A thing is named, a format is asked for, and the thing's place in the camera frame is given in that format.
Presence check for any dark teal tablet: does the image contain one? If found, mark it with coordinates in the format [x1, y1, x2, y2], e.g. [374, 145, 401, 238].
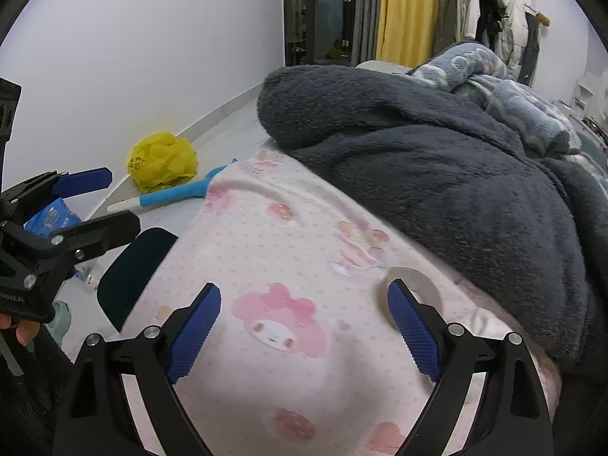
[96, 227, 180, 334]

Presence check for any person's left hand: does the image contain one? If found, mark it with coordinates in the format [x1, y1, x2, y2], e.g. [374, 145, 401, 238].
[0, 316, 40, 347]

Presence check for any pale green object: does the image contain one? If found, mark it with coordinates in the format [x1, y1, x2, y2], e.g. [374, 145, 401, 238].
[50, 300, 72, 343]

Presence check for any dark grey fleece blanket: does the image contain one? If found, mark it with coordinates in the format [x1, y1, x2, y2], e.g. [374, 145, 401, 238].
[256, 64, 608, 376]

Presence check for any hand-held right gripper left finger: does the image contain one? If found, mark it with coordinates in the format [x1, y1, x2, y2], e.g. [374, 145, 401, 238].
[51, 282, 222, 456]

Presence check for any blue long-handled toy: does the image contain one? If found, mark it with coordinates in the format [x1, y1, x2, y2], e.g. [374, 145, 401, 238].
[107, 158, 238, 214]

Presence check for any dark window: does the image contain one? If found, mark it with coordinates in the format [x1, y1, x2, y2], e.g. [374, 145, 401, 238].
[284, 0, 357, 67]

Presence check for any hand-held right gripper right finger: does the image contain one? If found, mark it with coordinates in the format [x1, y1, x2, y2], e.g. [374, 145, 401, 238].
[386, 278, 556, 456]

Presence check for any pink printed blanket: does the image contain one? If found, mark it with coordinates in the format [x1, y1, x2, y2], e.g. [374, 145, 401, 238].
[116, 149, 564, 456]

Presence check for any blue printed packet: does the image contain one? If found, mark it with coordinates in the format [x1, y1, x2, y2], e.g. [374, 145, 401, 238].
[24, 197, 81, 238]

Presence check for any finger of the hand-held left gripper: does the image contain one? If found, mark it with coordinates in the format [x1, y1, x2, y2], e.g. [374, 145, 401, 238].
[10, 167, 113, 210]
[51, 211, 142, 260]

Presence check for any blue printed blanket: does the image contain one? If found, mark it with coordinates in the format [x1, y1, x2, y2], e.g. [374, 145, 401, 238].
[411, 40, 583, 157]

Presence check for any white shelf unit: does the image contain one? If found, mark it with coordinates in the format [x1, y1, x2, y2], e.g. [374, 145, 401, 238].
[572, 73, 608, 127]

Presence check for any yellow plastic bag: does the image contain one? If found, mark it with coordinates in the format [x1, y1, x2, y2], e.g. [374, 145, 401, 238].
[126, 131, 198, 193]

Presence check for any row of hanging clothes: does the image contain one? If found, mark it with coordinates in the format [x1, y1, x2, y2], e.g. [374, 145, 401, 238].
[449, 0, 554, 89]

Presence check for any yellow curtain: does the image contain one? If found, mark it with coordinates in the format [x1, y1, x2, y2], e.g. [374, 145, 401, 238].
[375, 0, 440, 67]

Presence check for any grey curtain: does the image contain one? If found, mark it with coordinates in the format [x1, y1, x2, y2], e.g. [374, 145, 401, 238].
[351, 0, 457, 65]

